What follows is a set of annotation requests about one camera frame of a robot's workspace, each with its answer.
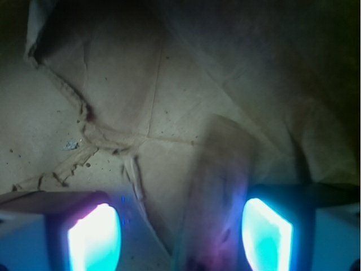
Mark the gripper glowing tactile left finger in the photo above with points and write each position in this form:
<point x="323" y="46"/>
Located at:
<point x="59" y="231"/>

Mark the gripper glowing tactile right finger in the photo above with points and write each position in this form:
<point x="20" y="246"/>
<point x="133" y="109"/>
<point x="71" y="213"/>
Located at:
<point x="302" y="227"/>

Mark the brown wood chip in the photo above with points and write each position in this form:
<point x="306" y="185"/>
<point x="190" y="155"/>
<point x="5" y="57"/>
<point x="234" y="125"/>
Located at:
<point x="210" y="230"/>

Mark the brown paper bag liner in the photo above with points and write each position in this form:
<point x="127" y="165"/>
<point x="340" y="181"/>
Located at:
<point x="117" y="95"/>

